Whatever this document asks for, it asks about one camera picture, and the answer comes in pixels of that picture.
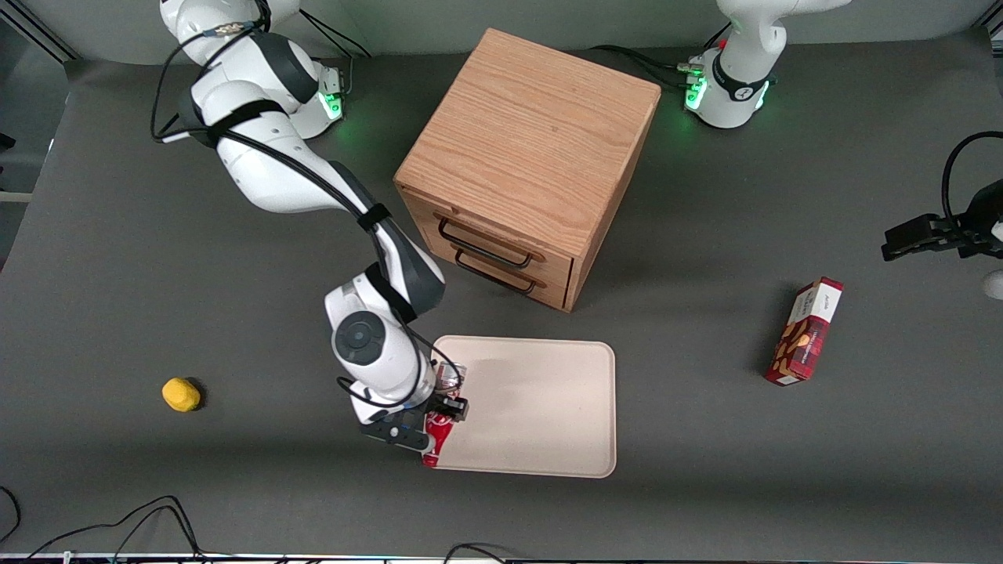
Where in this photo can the yellow lemon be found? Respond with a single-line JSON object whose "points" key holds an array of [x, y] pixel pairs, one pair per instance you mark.
{"points": [[181, 394]]}

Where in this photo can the wooden drawer cabinet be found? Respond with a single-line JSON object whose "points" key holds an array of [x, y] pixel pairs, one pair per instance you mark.
{"points": [[533, 149]]}

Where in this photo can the beige plastic tray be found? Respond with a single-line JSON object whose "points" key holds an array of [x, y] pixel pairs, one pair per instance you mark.
{"points": [[533, 407]]}

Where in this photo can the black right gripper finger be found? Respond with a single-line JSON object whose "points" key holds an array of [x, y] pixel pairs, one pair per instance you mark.
{"points": [[453, 409]]}

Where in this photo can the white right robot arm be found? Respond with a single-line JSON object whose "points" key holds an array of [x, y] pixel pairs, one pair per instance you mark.
{"points": [[266, 172]]}

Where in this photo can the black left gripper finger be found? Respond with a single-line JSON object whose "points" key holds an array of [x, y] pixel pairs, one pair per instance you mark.
{"points": [[921, 227], [921, 245]]}

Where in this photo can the red coke bottle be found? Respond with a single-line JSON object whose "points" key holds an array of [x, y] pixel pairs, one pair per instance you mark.
{"points": [[437, 440]]}

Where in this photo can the red cookie box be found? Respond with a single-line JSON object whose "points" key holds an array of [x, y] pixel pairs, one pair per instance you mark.
{"points": [[805, 333]]}

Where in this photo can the aluminium frame rail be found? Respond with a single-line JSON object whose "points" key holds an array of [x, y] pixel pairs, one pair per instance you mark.
{"points": [[995, 30], [43, 37]]}

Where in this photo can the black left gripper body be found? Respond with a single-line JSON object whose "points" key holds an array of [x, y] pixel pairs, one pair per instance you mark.
{"points": [[981, 213]]}

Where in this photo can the dark grey table cover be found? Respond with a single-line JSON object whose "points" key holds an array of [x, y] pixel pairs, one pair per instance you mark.
{"points": [[157, 266]]}

